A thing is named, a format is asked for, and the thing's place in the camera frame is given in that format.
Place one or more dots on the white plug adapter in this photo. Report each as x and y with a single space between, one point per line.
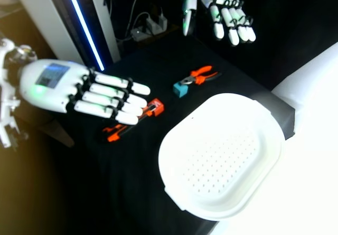
158 22

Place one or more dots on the white column with blue light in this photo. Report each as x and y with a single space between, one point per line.
50 21

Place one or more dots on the white power strip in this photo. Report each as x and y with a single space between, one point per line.
140 33

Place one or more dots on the teal block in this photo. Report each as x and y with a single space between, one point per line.
180 89

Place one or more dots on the black table cloth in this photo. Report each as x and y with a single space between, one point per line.
126 179

